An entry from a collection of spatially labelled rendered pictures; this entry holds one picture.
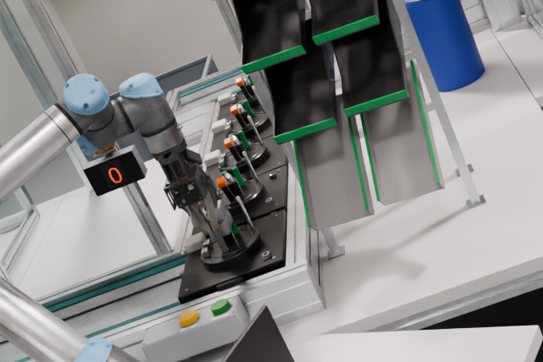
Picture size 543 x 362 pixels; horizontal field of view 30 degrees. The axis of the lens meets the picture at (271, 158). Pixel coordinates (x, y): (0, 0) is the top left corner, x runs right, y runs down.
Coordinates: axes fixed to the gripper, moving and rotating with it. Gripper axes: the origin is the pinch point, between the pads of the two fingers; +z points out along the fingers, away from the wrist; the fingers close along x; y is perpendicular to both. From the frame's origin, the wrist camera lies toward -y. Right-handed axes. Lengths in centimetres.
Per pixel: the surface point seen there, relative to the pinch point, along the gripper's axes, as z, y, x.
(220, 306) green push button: 10.2, 16.3, -1.1
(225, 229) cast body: 3.3, -3.1, 1.5
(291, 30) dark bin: -30.9, -4.5, 31.1
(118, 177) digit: -12.1, -15.3, -18.5
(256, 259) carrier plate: 10.4, 1.7, 5.9
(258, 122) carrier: 8, -77, 4
